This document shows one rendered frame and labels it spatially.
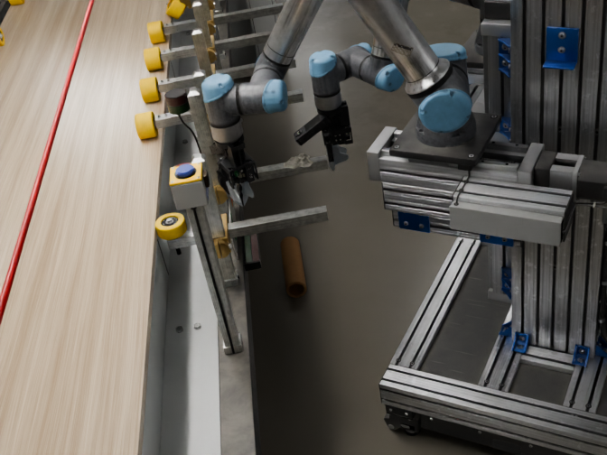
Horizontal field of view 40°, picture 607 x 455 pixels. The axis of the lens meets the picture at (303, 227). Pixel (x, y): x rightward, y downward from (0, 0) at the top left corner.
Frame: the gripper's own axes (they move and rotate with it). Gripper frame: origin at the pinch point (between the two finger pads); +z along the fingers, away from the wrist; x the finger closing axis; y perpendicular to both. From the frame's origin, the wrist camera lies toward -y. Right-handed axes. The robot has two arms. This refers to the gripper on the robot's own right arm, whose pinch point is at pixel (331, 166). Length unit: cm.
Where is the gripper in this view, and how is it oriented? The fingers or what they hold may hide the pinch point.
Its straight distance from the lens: 246.8
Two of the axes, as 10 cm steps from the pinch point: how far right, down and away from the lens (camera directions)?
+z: 1.5, 8.0, 5.8
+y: 9.8, -1.8, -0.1
